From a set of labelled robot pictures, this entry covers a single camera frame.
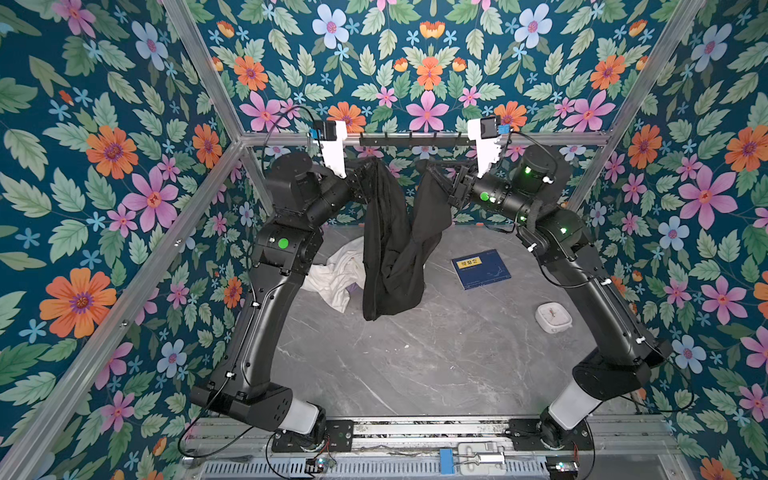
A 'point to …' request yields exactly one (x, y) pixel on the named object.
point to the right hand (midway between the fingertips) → (433, 160)
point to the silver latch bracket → (481, 458)
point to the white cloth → (345, 265)
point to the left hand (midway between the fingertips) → (378, 145)
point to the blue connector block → (446, 461)
